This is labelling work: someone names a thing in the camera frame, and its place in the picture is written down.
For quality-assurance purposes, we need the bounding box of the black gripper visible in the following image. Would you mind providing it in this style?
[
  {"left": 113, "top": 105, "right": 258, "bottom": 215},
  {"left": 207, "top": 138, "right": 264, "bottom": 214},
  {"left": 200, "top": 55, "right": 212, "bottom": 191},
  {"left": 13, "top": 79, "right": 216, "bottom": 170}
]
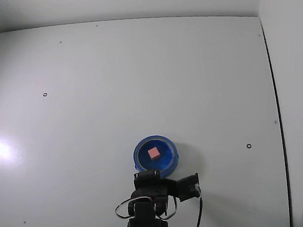
[{"left": 132, "top": 168, "right": 180, "bottom": 199}]

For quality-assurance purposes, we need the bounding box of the orange cube block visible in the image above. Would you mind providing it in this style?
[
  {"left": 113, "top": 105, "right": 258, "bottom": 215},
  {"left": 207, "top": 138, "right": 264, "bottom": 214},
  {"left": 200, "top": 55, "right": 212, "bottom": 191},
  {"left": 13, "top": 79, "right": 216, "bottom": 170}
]
[{"left": 146, "top": 146, "right": 161, "bottom": 162}]

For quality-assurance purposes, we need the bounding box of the blue tape roll bin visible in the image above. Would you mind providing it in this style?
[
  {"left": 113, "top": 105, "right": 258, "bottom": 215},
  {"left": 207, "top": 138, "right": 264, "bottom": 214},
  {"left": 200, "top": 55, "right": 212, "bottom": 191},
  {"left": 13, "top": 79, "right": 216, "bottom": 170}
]
[{"left": 132, "top": 134, "right": 181, "bottom": 179}]

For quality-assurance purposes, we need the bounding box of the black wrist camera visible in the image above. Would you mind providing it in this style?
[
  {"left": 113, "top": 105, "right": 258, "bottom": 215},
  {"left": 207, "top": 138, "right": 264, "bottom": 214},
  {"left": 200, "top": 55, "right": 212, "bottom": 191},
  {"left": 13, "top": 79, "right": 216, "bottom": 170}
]
[{"left": 176, "top": 171, "right": 203, "bottom": 204}]

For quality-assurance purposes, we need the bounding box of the looped arm wire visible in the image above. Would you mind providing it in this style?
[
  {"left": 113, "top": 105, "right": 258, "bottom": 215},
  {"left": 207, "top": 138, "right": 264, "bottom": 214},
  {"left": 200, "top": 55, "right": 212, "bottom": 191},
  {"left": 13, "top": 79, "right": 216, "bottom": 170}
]
[
  {"left": 114, "top": 195, "right": 153, "bottom": 221},
  {"left": 159, "top": 195, "right": 179, "bottom": 221}
]

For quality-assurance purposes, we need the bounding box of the black camera cable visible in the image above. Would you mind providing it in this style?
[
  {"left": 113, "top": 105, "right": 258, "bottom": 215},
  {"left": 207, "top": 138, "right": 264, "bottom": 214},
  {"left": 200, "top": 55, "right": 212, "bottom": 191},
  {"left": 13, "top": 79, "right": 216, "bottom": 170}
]
[{"left": 195, "top": 190, "right": 205, "bottom": 227}]

